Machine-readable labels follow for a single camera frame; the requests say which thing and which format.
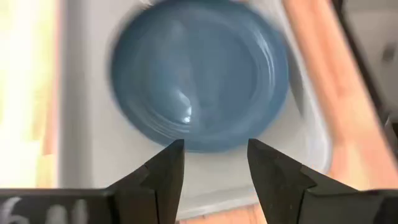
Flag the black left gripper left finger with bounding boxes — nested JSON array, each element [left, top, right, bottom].
[[107, 138, 186, 224]]

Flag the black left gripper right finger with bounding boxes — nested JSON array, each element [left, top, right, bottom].
[[247, 138, 379, 224]]

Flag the blue round plate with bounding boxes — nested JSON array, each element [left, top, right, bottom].
[[108, 0, 290, 154]]

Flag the grey plastic tray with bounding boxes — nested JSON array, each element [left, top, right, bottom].
[[57, 0, 334, 220]]

